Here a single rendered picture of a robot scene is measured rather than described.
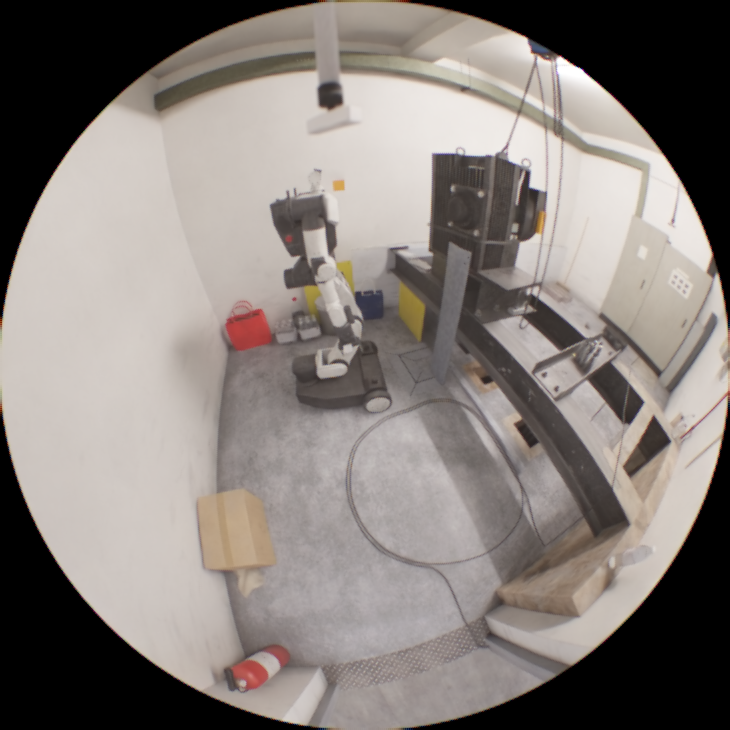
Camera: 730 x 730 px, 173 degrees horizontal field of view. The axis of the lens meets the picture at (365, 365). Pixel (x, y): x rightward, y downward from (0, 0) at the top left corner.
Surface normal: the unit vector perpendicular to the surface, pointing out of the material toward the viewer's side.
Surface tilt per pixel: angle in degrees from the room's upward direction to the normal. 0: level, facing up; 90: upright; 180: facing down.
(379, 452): 0
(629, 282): 90
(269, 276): 90
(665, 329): 90
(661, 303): 90
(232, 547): 0
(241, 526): 0
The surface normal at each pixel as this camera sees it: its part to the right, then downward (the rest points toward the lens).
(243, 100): 0.29, 0.66
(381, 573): -0.05, -0.71
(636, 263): -0.95, 0.25
